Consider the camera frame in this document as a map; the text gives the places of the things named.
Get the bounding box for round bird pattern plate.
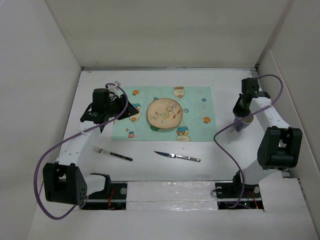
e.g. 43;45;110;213
146;98;183;130

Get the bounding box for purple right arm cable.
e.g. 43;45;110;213
213;74;284;209

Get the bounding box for knife with patterned handle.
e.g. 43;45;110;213
154;151;201;163

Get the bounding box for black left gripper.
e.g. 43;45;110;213
105;94;138;121

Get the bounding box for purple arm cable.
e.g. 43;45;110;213
33;82;130;221
213;74;284;209

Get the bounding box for fork with black handle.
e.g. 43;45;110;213
91;146;133;162

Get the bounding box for purple mug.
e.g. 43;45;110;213
233;114;254;133

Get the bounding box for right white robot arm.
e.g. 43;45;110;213
231;92;303;197

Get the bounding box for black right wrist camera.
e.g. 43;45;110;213
241;77;260;95

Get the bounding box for green cartoon print cloth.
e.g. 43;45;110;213
111;86;217;142

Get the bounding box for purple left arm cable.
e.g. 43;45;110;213
33;82;130;221

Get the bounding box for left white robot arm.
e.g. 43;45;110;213
42;83;138;206

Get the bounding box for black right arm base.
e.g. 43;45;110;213
210;175;264;210

